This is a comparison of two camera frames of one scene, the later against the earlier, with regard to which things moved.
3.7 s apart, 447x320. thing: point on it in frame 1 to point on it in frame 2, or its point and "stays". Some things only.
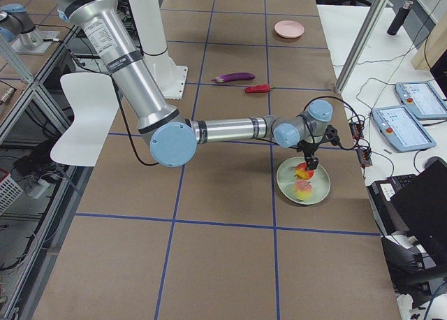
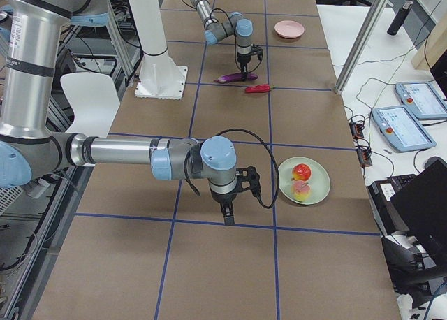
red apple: (302, 173) stays
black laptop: (415, 205) stays
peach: (303, 189) stays
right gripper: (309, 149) to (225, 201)
